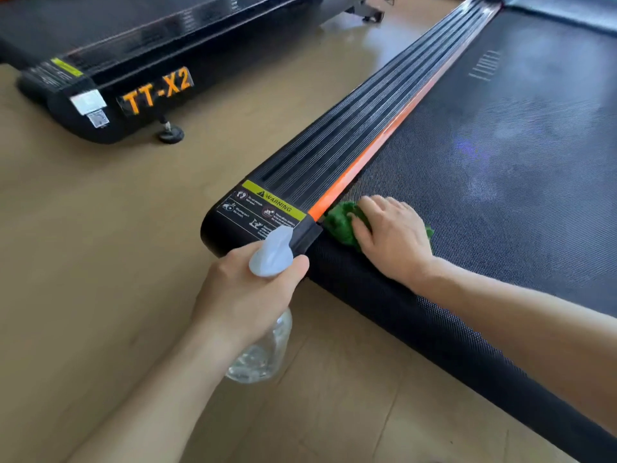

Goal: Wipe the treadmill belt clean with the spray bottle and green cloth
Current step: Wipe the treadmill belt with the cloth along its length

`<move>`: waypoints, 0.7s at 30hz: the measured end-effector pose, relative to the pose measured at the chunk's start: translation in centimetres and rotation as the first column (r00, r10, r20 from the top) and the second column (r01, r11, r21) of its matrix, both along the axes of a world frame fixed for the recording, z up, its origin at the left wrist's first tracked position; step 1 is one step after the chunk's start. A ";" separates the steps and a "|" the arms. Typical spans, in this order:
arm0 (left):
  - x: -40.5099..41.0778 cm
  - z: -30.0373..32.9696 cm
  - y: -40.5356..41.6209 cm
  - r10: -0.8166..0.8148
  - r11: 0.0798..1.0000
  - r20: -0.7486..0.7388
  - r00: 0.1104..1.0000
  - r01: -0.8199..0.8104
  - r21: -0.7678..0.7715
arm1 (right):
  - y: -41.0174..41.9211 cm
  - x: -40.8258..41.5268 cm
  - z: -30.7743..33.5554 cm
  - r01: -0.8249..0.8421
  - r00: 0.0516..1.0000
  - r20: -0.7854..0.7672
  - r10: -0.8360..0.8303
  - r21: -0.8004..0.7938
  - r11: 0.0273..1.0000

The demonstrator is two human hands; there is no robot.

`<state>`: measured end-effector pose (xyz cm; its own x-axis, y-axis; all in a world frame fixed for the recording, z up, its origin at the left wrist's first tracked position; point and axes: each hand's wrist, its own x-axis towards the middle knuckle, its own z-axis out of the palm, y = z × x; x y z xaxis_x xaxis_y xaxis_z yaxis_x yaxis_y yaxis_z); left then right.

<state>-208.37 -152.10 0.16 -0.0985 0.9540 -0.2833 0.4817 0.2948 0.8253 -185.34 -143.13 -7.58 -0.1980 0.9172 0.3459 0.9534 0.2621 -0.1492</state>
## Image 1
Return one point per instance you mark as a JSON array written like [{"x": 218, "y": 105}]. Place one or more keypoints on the person's right hand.
[{"x": 395, "y": 241}]

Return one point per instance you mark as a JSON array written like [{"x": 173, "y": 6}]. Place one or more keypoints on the person's left forearm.
[{"x": 159, "y": 400}]

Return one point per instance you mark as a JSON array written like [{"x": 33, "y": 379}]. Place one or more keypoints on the clear spray bottle white trigger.
[{"x": 265, "y": 352}]

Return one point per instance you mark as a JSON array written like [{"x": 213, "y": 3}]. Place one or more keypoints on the person's right forearm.
[{"x": 530, "y": 327}]

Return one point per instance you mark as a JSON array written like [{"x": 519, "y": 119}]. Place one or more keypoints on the green cloth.
[{"x": 340, "y": 221}]

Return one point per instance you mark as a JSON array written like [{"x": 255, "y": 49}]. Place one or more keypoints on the person's left hand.
[{"x": 241, "y": 294}]

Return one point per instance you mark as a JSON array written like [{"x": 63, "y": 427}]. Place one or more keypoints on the black orange-striped treadmill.
[
  {"x": 144, "y": 48},
  {"x": 458, "y": 163}
]

